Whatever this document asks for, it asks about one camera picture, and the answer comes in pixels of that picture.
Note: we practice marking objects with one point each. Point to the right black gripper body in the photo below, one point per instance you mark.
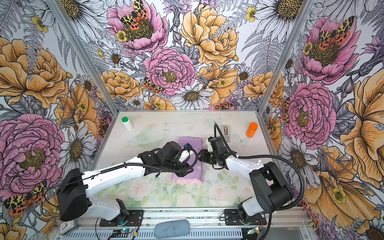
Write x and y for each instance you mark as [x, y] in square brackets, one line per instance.
[216, 155]

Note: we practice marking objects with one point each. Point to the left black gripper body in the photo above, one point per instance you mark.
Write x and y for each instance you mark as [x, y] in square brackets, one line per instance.
[174, 164]

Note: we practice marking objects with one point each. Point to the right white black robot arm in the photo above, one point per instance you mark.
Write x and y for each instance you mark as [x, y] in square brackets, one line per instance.
[271, 189]

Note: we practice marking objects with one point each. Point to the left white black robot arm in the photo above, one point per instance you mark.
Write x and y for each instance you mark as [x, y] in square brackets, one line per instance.
[77, 194]

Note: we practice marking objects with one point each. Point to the grey tape dispenser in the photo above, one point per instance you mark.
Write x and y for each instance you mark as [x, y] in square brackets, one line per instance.
[225, 129]

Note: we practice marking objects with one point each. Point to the orange bottle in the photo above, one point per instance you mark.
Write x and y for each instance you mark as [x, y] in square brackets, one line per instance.
[251, 130]

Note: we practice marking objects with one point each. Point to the white bottle green cap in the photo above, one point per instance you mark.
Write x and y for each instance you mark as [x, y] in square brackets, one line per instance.
[127, 123]

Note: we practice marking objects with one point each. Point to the grey foam pad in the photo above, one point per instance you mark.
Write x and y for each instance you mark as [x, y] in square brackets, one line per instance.
[172, 229]

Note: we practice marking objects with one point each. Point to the aluminium front rail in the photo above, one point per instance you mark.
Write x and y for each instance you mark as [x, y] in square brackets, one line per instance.
[214, 217]

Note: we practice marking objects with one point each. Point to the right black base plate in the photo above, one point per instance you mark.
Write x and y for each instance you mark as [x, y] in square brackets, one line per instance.
[232, 218]

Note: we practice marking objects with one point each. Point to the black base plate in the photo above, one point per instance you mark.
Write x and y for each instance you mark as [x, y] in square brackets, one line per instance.
[129, 218]
[232, 218]

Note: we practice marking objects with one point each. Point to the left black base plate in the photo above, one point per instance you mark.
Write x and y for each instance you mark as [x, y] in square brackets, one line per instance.
[129, 218]

